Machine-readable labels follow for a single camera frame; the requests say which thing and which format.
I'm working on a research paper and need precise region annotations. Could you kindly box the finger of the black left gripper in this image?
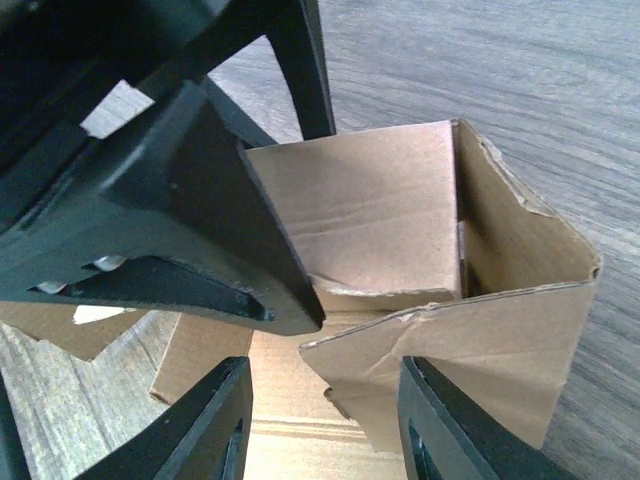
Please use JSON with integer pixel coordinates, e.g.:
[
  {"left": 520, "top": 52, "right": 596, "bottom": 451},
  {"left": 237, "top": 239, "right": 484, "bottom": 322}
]
[
  {"left": 204, "top": 0, "right": 337, "bottom": 149},
  {"left": 1, "top": 83, "right": 325, "bottom": 336}
]

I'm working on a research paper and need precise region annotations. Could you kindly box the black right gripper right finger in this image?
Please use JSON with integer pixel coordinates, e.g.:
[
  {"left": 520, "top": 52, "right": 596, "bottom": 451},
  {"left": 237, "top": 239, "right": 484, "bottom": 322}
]
[{"left": 397, "top": 356, "right": 575, "bottom": 480}]

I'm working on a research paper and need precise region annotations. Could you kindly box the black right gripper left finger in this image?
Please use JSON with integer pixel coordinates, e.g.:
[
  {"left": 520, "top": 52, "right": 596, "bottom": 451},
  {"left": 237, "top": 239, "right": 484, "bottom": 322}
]
[{"left": 78, "top": 357, "right": 253, "bottom": 479}]

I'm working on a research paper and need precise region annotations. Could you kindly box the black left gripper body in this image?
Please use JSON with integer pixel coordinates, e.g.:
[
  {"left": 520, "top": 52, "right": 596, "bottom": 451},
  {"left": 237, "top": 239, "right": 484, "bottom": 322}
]
[{"left": 1, "top": 1, "right": 240, "bottom": 170}]

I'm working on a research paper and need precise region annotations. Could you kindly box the brown cardboard box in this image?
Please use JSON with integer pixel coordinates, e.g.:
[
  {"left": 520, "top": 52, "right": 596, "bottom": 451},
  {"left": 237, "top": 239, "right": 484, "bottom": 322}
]
[{"left": 1, "top": 120, "right": 601, "bottom": 457}]

